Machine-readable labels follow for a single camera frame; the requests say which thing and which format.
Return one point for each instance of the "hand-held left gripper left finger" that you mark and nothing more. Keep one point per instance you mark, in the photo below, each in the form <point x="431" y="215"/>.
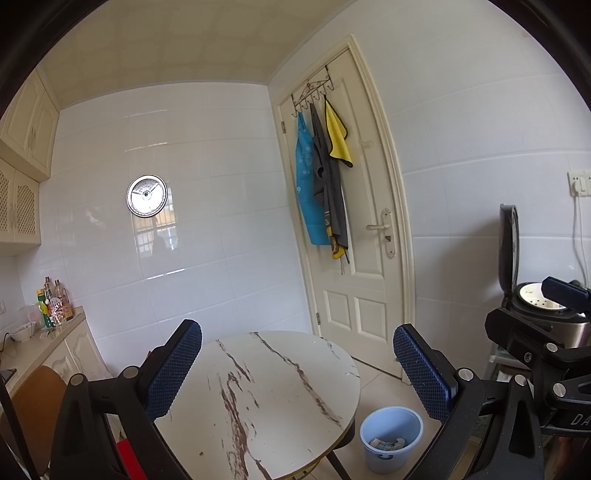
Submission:
<point x="173" y="369"/>

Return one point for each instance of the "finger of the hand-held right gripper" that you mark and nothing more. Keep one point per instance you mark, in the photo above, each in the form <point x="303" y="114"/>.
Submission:
<point x="512" y="332"/>
<point x="565" y="290"/>

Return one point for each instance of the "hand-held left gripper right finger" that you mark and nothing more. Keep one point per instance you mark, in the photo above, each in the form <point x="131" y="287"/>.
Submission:
<point x="422" y="374"/>

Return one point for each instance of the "white tissue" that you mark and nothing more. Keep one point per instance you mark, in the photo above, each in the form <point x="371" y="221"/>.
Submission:
<point x="400" y="441"/>

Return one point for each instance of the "light blue plastic bucket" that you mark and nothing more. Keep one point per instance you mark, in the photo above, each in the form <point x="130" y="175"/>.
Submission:
<point x="369" y="461"/>

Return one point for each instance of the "person's right forearm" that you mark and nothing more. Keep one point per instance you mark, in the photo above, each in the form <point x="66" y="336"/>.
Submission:
<point x="568" y="461"/>

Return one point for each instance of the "black rice cooker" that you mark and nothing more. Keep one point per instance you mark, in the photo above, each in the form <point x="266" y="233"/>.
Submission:
<point x="509" y="249"/>

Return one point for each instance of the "cream counter cabinet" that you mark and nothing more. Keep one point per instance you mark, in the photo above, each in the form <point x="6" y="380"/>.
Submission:
<point x="78" y="350"/>

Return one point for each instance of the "red stool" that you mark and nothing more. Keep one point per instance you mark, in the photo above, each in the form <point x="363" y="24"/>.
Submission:
<point x="129" y="457"/>

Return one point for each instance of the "white panel door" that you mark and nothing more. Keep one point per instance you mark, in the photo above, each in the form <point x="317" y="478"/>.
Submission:
<point x="360" y="286"/>

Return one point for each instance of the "round marble table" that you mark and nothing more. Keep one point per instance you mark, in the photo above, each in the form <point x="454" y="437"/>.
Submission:
<point x="277" y="406"/>

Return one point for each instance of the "bottles on counter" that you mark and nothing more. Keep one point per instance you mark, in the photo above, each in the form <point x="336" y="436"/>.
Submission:
<point x="63" y="300"/>

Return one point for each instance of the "green dish soap bottle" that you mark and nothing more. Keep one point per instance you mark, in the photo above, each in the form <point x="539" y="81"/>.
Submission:
<point x="43" y="311"/>

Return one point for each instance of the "pink plastic cup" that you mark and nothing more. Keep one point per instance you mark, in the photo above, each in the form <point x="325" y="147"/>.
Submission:
<point x="33" y="316"/>

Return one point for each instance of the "slim clear glass bottle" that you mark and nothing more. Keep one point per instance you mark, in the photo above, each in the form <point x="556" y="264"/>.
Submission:
<point x="48" y="284"/>

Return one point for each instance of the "white patterned bowl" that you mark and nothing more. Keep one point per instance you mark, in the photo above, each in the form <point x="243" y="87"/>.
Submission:
<point x="23" y="331"/>

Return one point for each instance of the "black induction cooktop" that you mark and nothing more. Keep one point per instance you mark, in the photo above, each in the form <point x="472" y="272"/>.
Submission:
<point x="7" y="374"/>

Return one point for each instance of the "grey apron yellow hem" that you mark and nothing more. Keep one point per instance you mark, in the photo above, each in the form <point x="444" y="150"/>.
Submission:
<point x="330" y="198"/>

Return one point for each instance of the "blue apron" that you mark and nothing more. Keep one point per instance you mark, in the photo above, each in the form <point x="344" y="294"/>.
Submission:
<point x="307" y="194"/>

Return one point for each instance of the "cream lattice door cabinet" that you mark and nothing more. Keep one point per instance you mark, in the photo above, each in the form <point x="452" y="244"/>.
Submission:
<point x="23" y="207"/>

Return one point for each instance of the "yellow cloth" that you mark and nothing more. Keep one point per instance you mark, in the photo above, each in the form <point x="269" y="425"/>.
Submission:
<point x="337" y="134"/>

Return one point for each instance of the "cream upper cabinet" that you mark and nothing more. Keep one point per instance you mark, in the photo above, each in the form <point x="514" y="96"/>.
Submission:
<point x="27" y="124"/>

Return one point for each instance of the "metal over-door hook rack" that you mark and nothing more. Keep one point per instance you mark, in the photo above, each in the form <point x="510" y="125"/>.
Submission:
<point x="316" y="90"/>

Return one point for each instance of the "white wall socket with plug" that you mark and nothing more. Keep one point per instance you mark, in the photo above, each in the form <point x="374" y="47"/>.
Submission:
<point x="579" y="182"/>

